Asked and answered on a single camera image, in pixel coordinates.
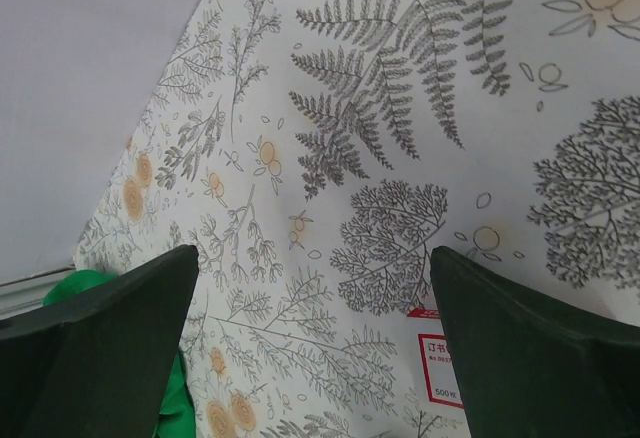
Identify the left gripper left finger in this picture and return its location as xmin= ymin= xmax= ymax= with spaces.
xmin=1 ymin=245 xmax=199 ymax=437

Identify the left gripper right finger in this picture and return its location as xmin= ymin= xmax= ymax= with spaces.
xmin=430 ymin=246 xmax=639 ymax=437

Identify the red staple box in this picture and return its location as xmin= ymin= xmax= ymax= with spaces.
xmin=405 ymin=308 xmax=464 ymax=417

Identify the green cloth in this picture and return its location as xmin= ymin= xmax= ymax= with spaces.
xmin=42 ymin=270 xmax=196 ymax=438

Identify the floral table mat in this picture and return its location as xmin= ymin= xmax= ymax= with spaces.
xmin=75 ymin=0 xmax=639 ymax=437

